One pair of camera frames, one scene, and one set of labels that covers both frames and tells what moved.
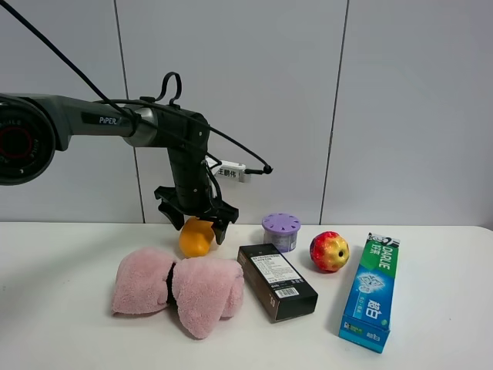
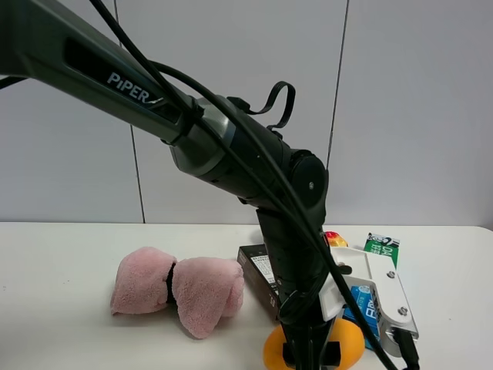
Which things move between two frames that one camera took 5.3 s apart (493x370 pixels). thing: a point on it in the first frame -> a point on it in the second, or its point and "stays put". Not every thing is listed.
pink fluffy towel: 201,290 stays put
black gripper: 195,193 -> 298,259
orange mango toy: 196,237 -> 342,331
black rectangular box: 281,290 stays put
